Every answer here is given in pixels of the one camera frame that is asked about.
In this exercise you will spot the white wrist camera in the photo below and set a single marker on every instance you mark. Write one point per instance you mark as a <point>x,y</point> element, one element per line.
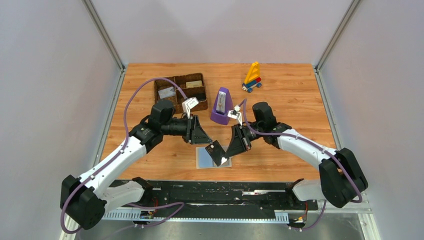
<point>236,114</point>
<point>188,105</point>

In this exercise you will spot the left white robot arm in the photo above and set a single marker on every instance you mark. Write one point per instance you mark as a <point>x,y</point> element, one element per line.
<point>85,199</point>

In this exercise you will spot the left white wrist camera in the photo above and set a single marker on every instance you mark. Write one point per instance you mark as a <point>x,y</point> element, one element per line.
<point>188,105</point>

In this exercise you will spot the beige card in basket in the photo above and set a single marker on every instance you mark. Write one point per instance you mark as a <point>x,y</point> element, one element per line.
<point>194,84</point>

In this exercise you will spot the aluminium frame post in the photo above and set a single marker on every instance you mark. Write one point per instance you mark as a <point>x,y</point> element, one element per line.
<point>93,13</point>
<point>337,33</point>

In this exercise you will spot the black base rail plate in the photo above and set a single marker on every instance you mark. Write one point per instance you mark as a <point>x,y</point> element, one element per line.
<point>225,199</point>

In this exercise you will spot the brown wicker divided basket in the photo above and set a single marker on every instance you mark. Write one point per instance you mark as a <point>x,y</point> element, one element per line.
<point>180,80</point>

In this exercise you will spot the purple metronome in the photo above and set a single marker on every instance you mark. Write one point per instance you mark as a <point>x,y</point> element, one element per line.
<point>223,103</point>

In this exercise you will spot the right aluminium frame post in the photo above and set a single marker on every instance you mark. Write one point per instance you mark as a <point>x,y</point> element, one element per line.
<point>337,33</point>

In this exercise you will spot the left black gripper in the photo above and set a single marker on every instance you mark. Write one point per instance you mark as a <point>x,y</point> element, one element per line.
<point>191,129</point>

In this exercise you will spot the grey card in basket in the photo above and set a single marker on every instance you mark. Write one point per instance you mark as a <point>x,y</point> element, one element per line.
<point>166,92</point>

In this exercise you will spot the colourful toy block car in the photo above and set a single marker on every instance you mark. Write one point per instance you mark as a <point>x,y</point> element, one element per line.
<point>252,79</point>

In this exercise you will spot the white card holder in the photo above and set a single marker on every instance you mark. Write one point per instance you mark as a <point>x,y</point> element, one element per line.
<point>204,160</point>

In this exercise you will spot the white slotted cable duct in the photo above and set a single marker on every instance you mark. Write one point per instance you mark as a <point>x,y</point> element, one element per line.
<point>129,214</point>

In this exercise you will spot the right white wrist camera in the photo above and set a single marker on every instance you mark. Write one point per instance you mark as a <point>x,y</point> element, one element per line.
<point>236,114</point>

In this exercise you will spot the left aluminium frame post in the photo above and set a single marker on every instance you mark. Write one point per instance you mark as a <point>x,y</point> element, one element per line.
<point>93,13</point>

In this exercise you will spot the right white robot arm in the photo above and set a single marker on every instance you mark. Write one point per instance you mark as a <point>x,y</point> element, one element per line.
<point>341,179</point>

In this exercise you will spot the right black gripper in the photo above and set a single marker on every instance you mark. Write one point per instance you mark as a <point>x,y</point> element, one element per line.
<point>245,139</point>

